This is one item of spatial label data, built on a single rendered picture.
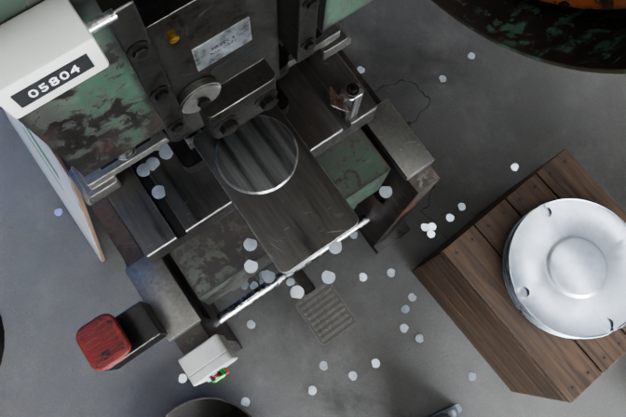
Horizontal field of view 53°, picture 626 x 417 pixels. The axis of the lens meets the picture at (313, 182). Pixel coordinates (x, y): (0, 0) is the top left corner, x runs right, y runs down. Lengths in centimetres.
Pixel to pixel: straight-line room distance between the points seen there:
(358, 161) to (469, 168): 77
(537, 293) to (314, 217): 62
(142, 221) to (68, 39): 64
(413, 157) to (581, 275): 49
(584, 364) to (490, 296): 23
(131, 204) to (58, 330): 80
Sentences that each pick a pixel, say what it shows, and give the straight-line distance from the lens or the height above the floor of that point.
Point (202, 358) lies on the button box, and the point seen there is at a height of 63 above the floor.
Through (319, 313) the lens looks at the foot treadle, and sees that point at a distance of 153.
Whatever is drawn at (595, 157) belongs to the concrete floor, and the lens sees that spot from 197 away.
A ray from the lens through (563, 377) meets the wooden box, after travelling 145.
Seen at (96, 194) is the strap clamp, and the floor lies 73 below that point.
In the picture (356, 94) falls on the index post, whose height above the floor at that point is 80.
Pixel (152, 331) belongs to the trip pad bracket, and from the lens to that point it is 100.
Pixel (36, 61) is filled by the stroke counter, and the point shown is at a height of 134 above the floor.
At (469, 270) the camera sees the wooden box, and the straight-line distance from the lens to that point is 140.
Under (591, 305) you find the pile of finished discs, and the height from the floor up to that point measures 40.
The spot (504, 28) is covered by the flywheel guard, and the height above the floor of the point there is 100.
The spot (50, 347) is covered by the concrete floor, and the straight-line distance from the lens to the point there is 179.
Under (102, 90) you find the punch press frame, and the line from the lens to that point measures 55.
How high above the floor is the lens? 169
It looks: 75 degrees down
